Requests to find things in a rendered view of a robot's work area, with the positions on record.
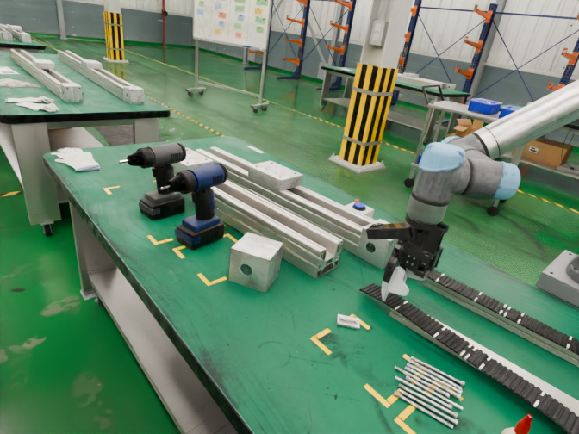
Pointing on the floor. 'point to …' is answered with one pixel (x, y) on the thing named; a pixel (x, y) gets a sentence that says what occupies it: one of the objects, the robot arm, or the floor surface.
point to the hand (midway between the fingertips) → (391, 288)
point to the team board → (233, 32)
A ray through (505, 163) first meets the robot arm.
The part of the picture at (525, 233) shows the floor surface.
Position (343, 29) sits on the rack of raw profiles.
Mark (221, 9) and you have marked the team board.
